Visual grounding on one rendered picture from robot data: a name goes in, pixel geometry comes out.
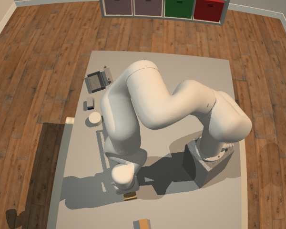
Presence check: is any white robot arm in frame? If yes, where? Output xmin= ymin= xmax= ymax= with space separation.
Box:
xmin=100 ymin=60 xmax=252 ymax=191

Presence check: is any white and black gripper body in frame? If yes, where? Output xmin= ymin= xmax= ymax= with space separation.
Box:
xmin=114 ymin=177 xmax=140 ymax=195

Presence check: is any grey cylinder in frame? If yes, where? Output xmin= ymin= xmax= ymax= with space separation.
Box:
xmin=89 ymin=112 xmax=102 ymax=126

